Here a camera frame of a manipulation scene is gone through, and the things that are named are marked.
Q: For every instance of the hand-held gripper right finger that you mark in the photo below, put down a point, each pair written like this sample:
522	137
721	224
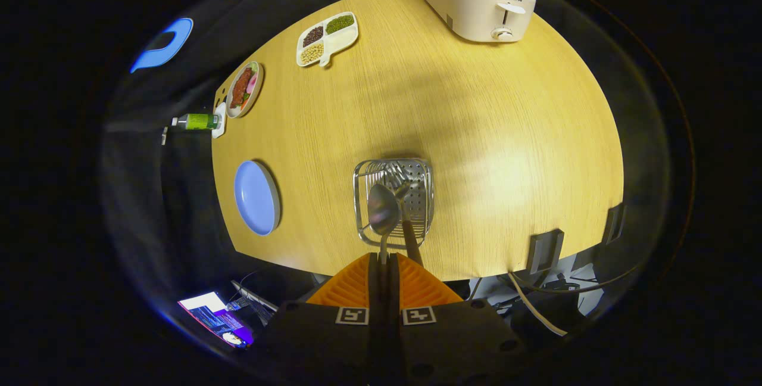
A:
458	344

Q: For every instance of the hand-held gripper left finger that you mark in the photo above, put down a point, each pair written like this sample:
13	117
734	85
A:
321	344

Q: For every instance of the metal spoon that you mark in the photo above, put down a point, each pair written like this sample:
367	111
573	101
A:
383	210

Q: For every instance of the open laptop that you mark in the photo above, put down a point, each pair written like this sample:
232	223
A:
214	317

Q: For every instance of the black table clamp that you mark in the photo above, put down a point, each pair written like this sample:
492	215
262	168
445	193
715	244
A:
545	250
615	223

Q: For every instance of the blue plate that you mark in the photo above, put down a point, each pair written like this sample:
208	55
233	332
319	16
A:
256	198

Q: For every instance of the white square coaster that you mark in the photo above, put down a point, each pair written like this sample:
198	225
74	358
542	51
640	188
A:
221	127

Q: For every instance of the green label plastic bottle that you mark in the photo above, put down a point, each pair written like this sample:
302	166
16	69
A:
199	121

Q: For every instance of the silver cloth clip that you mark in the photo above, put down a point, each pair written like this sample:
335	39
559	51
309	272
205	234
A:
164	134

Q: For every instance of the plate of sliced food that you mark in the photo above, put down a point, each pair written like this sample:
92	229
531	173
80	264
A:
244	89

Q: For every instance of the white divided tray of beans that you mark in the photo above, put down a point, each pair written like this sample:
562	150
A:
330	37

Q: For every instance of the white toaster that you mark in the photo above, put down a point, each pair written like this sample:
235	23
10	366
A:
470	8

